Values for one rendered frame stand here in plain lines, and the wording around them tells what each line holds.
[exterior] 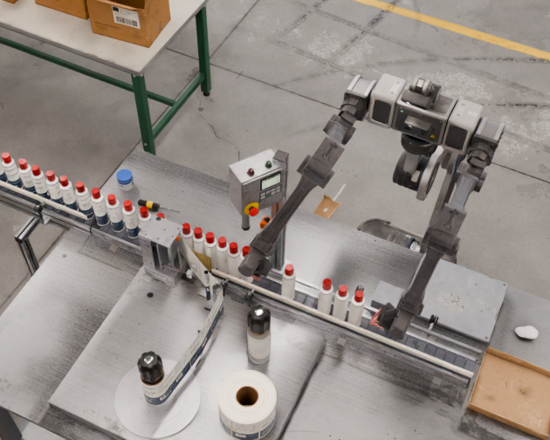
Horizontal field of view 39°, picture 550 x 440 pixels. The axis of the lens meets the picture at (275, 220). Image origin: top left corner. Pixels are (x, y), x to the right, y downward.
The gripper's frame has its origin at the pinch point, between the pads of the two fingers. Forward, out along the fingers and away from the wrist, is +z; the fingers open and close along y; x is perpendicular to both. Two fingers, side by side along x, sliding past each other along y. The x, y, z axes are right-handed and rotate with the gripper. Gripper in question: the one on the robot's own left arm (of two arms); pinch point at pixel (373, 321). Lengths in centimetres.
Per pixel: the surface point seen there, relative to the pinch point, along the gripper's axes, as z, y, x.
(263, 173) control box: -10, -6, -72
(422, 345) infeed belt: -8.6, -2.2, 19.2
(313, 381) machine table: 16.1, 27.0, -2.1
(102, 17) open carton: 127, -113, -148
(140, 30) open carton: 114, -115, -130
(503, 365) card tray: -24, -10, 45
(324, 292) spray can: 4.5, 2.8, -21.7
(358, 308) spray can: -2.8, 2.4, -10.0
